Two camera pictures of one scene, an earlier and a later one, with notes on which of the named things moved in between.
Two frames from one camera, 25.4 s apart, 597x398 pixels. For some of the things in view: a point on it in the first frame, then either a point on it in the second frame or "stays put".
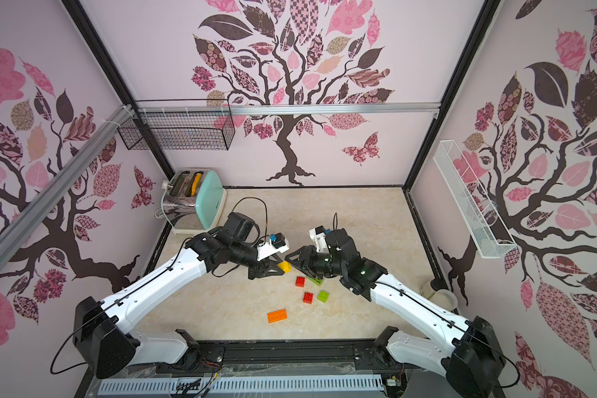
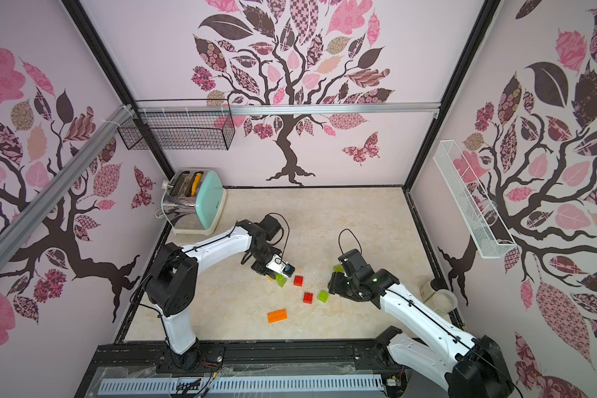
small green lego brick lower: x=322 y=296 stays put
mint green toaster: x=191 y=200 stays put
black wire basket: x=213 y=131 stays put
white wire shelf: x=473 y=201 stays put
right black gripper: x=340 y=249 → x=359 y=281
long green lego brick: x=318 y=281 → x=280 y=279
